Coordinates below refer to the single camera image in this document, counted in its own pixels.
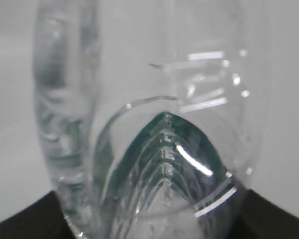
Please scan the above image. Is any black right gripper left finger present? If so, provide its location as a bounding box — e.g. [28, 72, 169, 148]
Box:
[0, 191, 72, 239]

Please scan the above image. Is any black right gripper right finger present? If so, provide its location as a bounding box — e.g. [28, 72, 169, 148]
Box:
[195, 188, 299, 239]

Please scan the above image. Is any clear plastic water bottle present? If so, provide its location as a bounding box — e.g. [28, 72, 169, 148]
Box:
[33, 0, 257, 239]

